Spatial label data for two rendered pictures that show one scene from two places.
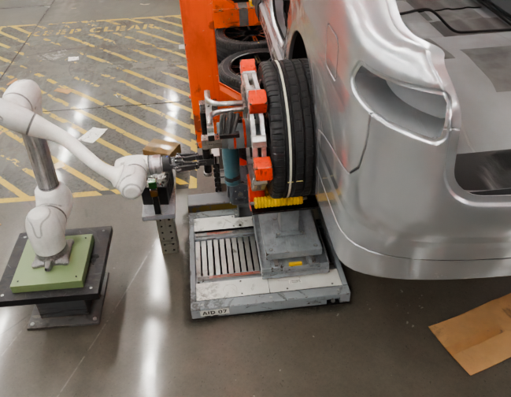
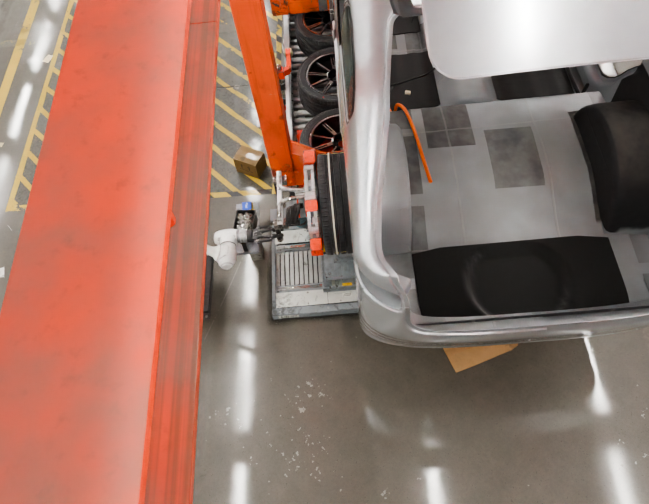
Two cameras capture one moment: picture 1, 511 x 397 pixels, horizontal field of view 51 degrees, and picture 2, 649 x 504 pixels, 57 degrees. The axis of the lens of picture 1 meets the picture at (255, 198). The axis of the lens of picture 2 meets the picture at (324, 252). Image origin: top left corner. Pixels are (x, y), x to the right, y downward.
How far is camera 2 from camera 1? 1.88 m
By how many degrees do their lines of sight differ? 22
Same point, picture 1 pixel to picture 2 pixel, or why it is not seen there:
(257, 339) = (317, 337)
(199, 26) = (271, 118)
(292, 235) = (346, 260)
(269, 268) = (328, 287)
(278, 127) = (326, 225)
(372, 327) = not seen: hidden behind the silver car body
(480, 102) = (481, 197)
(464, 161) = (455, 254)
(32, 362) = not seen: hidden behind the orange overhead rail
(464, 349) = (457, 352)
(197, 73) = (271, 145)
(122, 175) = (219, 255)
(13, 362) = not seen: hidden behind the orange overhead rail
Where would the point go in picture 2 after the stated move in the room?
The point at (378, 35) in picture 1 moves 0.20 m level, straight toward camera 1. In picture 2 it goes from (365, 255) to (354, 293)
